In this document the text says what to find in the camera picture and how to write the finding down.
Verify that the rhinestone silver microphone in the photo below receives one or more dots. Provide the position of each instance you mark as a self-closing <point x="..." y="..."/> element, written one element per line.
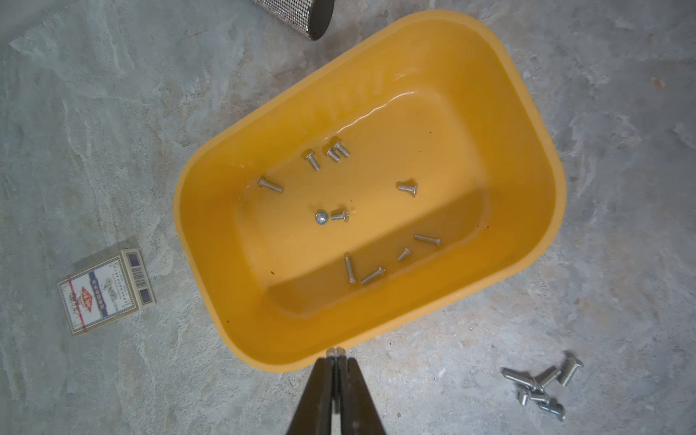
<point x="311" y="18"/>

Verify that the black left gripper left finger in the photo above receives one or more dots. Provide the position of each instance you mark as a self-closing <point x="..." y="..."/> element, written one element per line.
<point x="315" y="409"/>

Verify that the silver screw cluster screw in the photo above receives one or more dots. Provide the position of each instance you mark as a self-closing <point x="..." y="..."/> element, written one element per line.
<point x="571" y="365"/>

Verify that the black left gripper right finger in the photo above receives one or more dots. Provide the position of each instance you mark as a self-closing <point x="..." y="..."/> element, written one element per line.
<point x="357" y="409"/>

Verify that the yellow plastic storage box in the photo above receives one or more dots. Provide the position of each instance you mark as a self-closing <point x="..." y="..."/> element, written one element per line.
<point x="434" y="99"/>

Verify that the playing card box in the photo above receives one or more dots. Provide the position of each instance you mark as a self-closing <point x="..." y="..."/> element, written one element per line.
<point x="106" y="292"/>

